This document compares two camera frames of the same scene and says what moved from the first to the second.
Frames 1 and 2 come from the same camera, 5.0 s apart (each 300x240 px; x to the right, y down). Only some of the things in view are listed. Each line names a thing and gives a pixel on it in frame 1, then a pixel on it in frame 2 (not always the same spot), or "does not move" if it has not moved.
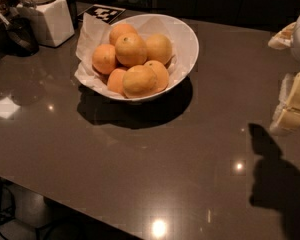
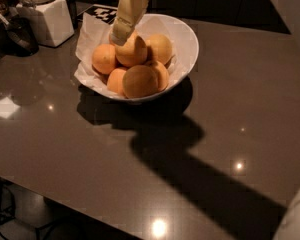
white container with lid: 51,20 does not move
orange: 130,49 does not move
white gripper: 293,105 → 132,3
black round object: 19,39 does not move
